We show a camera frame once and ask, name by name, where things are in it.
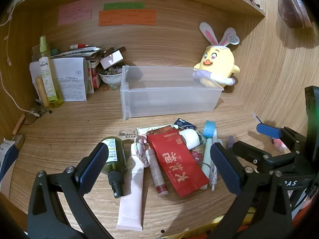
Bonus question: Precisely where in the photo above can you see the red-capped lip balm stick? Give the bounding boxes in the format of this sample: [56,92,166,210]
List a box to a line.
[146,149,168,196]

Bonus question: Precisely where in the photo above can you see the orange paper note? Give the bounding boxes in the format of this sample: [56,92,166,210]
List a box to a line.
[98,9,157,27]

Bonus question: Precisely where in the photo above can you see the tall yellow-green spray bottle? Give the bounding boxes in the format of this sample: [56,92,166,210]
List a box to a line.
[38,35,64,109]

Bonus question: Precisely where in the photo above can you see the red paper packet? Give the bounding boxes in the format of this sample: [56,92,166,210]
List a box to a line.
[147,129,209,197]

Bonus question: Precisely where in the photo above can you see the pink cream tube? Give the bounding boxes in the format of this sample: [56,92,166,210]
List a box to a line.
[116,142,144,231]

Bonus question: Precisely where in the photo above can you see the dark blue small box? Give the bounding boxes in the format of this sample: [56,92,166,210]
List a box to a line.
[174,118,197,130]

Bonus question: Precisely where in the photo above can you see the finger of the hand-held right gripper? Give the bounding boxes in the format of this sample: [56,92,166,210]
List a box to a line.
[256,124,307,153]
[232,140,300,173]

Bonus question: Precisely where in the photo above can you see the yellow chick plush toy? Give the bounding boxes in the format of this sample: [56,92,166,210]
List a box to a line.
[193,22,240,88]

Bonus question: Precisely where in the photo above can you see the stack of booklets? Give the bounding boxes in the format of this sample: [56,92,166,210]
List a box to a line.
[51,46,102,59]

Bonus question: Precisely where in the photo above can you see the dark brown object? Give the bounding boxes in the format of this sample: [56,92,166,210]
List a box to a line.
[277,0,312,29]

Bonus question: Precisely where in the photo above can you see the pale green pen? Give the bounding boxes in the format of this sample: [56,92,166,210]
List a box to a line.
[201,134,213,180]

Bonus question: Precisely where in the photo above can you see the yellow lip balm stick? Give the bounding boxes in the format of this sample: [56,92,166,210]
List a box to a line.
[35,76,50,108]

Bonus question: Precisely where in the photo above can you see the dark green spray bottle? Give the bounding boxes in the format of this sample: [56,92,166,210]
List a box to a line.
[101,136,129,198]

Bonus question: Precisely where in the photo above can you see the small cardboard box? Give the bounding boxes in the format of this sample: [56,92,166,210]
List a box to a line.
[100,51,124,69]

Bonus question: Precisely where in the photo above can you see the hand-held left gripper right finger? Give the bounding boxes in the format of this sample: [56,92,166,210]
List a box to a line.
[210,143,293,239]

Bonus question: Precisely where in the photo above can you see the pink bear charm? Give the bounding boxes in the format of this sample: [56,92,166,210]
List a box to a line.
[191,150,203,164]

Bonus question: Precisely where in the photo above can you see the white bowl of pebbles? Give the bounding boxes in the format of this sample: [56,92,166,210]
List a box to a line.
[98,66,129,86]

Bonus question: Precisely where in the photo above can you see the blue and white carton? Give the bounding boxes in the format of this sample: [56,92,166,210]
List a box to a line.
[0,138,19,197]

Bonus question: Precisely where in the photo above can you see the white eraser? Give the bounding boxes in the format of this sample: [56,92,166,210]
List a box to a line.
[118,130,137,140]

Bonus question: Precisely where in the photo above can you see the wooden stick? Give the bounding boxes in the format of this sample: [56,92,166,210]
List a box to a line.
[12,115,26,135]

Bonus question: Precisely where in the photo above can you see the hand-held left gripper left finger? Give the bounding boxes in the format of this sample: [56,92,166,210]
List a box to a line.
[27,142,110,239]

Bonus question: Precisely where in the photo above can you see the white cable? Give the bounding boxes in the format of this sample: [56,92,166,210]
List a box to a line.
[0,5,33,112]

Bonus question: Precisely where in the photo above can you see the white bandage roll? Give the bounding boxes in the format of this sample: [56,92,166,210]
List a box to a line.
[179,129,201,149]

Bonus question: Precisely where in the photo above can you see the clear plastic storage bin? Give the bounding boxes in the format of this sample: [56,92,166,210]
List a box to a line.
[120,65,224,120]

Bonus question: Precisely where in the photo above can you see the white printed paper box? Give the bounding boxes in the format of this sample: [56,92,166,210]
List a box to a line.
[29,57,88,102]

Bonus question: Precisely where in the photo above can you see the pink paper note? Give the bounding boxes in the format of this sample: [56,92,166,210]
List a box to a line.
[57,0,93,26]

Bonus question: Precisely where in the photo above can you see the colourful fruit print box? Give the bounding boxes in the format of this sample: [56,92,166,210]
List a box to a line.
[86,60,101,93]

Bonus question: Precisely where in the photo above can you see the blue tape roll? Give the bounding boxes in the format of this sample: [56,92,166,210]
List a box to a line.
[202,120,215,138]

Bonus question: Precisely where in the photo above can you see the clear eyeglasses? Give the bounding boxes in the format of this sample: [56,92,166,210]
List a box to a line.
[24,100,53,125]

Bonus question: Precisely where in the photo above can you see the patterned wrapper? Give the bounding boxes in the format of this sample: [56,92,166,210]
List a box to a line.
[134,134,150,168]

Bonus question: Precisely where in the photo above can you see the green paper note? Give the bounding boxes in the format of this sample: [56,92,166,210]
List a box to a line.
[103,2,146,11]

